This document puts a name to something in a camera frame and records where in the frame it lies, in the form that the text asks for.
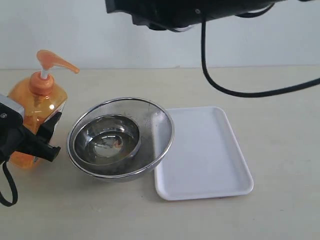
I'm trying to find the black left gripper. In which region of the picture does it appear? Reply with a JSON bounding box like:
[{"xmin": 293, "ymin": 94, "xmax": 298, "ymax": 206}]
[{"xmin": 0, "ymin": 111, "xmax": 62, "ymax": 163}]

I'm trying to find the orange pump soap bottle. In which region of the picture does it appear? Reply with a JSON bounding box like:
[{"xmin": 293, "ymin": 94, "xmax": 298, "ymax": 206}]
[{"xmin": 7, "ymin": 49, "xmax": 81, "ymax": 170}]

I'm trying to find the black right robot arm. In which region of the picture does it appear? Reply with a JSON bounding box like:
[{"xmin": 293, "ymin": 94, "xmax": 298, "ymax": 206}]
[{"xmin": 105, "ymin": 0, "xmax": 278, "ymax": 32}]

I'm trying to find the small stainless steel bowl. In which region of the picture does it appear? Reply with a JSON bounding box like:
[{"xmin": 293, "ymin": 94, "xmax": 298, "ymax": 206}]
[{"xmin": 73, "ymin": 114, "xmax": 141, "ymax": 168}]

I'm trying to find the steel mesh colander bowl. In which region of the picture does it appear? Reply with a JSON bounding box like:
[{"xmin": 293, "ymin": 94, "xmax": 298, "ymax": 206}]
[{"xmin": 66, "ymin": 97, "xmax": 175, "ymax": 183}]

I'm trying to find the white foam tray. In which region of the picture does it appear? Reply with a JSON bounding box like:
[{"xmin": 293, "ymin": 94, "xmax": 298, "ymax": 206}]
[{"xmin": 154, "ymin": 106, "xmax": 254, "ymax": 201}]

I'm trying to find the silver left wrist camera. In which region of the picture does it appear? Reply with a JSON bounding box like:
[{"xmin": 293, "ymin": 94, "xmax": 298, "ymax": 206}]
[{"xmin": 0, "ymin": 94, "xmax": 25, "ymax": 123}]

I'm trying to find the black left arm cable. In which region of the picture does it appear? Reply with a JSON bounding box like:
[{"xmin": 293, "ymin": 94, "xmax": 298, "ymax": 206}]
[{"xmin": 0, "ymin": 159, "xmax": 19, "ymax": 207}]

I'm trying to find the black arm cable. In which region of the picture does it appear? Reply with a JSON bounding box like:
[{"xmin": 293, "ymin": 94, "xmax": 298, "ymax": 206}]
[
  {"xmin": 0, "ymin": 159, "xmax": 19, "ymax": 207},
  {"xmin": 200, "ymin": 17, "xmax": 320, "ymax": 98}
]

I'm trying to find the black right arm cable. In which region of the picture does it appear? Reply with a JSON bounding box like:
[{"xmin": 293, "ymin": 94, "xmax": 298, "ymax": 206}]
[{"xmin": 200, "ymin": 17, "xmax": 320, "ymax": 98}]

